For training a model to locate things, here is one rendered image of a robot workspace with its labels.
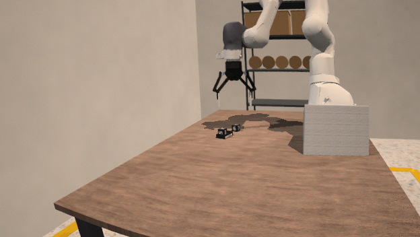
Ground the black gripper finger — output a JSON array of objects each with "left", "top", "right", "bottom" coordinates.
[
  {"left": 236, "top": 71, "right": 256, "bottom": 106},
  {"left": 213, "top": 71, "right": 233, "bottom": 107}
]

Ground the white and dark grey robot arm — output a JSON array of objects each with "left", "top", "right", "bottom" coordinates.
[{"left": 216, "top": 0, "right": 356, "bottom": 106}]

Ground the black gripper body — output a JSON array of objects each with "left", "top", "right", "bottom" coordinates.
[{"left": 225, "top": 61, "right": 243, "bottom": 81}]

